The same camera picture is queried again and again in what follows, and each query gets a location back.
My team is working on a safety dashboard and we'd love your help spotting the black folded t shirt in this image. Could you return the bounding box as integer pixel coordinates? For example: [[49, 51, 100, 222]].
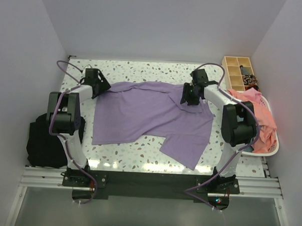
[[26, 112, 86, 170]]

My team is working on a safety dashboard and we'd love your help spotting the black mounting base plate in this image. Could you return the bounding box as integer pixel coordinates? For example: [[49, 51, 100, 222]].
[[61, 168, 240, 210]]

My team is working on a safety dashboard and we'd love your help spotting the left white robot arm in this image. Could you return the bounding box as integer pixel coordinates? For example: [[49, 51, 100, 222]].
[[47, 68, 111, 186]]

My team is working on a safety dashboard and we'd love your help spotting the pink t shirt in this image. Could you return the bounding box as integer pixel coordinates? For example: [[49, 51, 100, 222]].
[[228, 88, 277, 154]]

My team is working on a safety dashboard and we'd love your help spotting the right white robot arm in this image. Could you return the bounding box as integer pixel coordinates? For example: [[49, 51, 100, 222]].
[[181, 69, 260, 193]]

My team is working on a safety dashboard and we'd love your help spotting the patterned cloth in box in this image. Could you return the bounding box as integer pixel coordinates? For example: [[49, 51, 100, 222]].
[[239, 65, 257, 90]]

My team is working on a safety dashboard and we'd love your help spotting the wooden compartment box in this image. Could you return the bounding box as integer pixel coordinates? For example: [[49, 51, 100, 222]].
[[222, 56, 254, 92]]

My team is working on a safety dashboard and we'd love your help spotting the purple t shirt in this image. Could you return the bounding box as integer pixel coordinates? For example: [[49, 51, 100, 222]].
[[92, 81, 214, 170]]

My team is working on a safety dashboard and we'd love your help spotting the aluminium rail frame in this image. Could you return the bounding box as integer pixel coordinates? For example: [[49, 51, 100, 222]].
[[20, 156, 283, 199]]

